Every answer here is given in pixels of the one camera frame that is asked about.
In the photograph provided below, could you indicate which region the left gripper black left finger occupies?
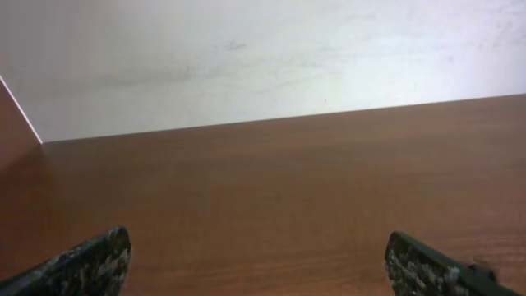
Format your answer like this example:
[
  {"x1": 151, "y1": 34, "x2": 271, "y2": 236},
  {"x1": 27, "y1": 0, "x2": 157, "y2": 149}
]
[{"x1": 1, "y1": 226, "x2": 132, "y2": 296}]

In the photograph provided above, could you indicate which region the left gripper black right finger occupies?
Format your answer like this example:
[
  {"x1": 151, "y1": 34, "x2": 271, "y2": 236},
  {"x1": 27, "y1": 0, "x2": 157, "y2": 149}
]
[{"x1": 384, "y1": 231, "x2": 519, "y2": 296}]

